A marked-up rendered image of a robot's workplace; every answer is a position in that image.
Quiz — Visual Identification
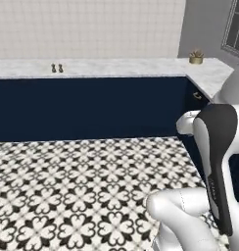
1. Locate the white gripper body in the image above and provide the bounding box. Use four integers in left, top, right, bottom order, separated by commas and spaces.
175, 110, 202, 136

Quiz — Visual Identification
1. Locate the navy blue cabinet door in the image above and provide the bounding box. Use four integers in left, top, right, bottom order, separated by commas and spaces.
176, 77, 239, 204

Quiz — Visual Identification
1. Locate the navy blue counter cabinet run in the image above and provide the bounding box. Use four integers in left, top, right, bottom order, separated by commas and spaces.
0, 75, 188, 143

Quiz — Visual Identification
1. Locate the potted plant in brass pot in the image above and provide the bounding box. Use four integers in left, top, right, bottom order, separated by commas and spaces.
188, 49, 205, 65

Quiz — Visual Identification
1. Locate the grey framed window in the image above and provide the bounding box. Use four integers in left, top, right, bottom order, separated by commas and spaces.
220, 0, 239, 60

